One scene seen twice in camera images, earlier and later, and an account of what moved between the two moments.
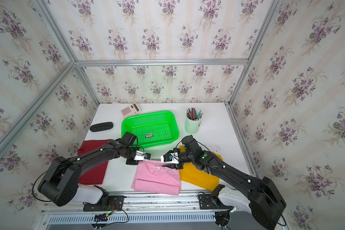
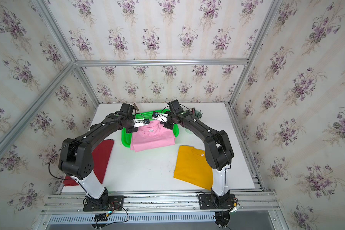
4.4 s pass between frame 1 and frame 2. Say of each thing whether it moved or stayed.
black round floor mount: stayed
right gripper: moved
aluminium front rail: stayed
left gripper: moved
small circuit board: stayed
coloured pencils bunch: stayed
